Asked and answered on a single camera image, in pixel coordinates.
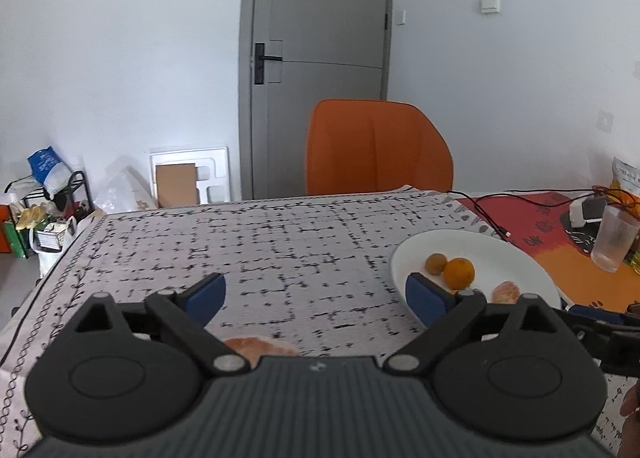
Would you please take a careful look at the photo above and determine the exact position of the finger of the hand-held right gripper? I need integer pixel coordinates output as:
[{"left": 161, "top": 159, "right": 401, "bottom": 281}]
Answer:
[
  {"left": 582, "top": 328, "right": 640, "bottom": 380},
  {"left": 554, "top": 305, "right": 640, "bottom": 335}
]

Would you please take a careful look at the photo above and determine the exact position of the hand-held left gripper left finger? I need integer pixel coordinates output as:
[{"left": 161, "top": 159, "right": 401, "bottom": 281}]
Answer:
[{"left": 72, "top": 273, "right": 251, "bottom": 378}]

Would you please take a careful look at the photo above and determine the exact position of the white charger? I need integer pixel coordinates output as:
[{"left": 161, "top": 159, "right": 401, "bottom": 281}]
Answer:
[{"left": 569, "top": 198, "right": 608, "bottom": 228}]

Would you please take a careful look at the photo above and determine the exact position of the orange chair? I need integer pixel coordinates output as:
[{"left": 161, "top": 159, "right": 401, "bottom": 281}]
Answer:
[{"left": 305, "top": 99, "right": 455, "bottom": 196}]

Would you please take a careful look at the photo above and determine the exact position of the grey door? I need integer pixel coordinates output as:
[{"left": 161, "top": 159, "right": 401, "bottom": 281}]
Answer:
[{"left": 237, "top": 0, "right": 393, "bottom": 200}]

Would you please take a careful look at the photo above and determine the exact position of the transparent plastic bag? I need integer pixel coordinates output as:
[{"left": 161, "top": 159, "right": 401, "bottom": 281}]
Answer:
[{"left": 94, "top": 165, "right": 156, "bottom": 214}]

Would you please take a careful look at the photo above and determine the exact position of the yellow slippers pair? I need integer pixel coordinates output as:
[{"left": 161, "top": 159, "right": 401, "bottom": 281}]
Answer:
[{"left": 15, "top": 205, "right": 49, "bottom": 230}]

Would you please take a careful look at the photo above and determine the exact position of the black cable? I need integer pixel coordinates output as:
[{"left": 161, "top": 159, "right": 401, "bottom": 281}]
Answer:
[{"left": 445, "top": 187, "right": 608, "bottom": 240}]

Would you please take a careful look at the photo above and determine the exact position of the white foam packaging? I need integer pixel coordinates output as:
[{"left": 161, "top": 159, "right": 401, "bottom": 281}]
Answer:
[{"left": 148, "top": 145, "right": 231, "bottom": 209}]

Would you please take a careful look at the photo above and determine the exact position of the yellow snack bag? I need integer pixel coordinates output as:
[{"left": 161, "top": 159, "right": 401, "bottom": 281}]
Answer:
[{"left": 611, "top": 155, "right": 640, "bottom": 209}]

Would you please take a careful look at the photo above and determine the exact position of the brown cardboard sheet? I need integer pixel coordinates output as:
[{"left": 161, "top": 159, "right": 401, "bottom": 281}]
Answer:
[{"left": 155, "top": 163, "right": 199, "bottom": 208}]

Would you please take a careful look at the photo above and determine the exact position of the red and orange table mat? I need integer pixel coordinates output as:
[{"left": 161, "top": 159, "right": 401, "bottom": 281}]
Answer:
[{"left": 457, "top": 191, "right": 640, "bottom": 311}]

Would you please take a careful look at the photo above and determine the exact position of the black door handle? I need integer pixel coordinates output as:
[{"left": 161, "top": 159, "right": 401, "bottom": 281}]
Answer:
[{"left": 254, "top": 42, "right": 283, "bottom": 85}]

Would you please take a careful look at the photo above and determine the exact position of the blue and white bag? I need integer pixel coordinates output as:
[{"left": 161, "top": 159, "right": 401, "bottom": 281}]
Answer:
[{"left": 27, "top": 145, "right": 69, "bottom": 192}]

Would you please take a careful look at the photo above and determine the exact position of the clear plastic cup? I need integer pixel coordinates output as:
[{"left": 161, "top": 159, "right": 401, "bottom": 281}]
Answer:
[{"left": 590, "top": 205, "right": 640, "bottom": 273}]

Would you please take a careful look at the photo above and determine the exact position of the white shopping bag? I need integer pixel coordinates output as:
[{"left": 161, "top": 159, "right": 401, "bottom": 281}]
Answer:
[{"left": 29, "top": 215, "right": 79, "bottom": 280}]

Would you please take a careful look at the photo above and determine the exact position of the person's right hand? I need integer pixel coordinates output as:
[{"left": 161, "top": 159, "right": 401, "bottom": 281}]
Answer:
[{"left": 619, "top": 380, "right": 640, "bottom": 458}]

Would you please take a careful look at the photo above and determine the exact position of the pale citrus peel piece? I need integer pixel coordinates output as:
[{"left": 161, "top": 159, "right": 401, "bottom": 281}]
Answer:
[{"left": 222, "top": 335, "right": 304, "bottom": 368}]

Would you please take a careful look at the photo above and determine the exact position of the white ceramic bowl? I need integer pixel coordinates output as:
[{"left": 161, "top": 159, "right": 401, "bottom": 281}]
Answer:
[{"left": 390, "top": 229, "right": 562, "bottom": 331}]

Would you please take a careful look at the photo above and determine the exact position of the green box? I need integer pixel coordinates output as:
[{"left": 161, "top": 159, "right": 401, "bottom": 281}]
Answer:
[{"left": 2, "top": 221, "right": 31, "bottom": 259}]

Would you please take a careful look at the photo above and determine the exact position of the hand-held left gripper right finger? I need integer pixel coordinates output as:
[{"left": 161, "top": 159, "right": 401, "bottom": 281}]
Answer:
[{"left": 382, "top": 273, "right": 566, "bottom": 379}]

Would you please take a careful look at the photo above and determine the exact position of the medium orange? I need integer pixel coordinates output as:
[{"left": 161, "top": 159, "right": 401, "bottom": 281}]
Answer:
[{"left": 442, "top": 258, "right": 475, "bottom": 290}]

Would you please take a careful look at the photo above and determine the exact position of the peeled orange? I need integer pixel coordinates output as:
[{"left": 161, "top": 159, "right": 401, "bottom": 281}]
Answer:
[{"left": 492, "top": 281, "right": 521, "bottom": 305}]

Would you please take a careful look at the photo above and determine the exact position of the black shoe rack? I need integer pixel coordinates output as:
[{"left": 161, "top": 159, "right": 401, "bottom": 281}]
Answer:
[{"left": 5, "top": 171, "right": 94, "bottom": 239}]

